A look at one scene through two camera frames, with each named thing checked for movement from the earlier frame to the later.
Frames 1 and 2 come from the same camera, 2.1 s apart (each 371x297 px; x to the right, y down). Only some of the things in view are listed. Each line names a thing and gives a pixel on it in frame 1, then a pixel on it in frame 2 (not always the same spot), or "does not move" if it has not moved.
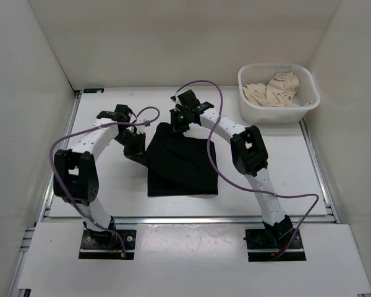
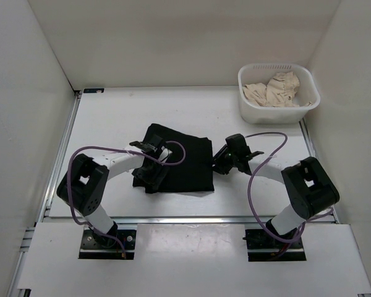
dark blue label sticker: (93, 90) does not move
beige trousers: (279, 91) does not move
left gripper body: (133, 143) to (149, 174)
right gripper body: (181, 120) to (225, 161)
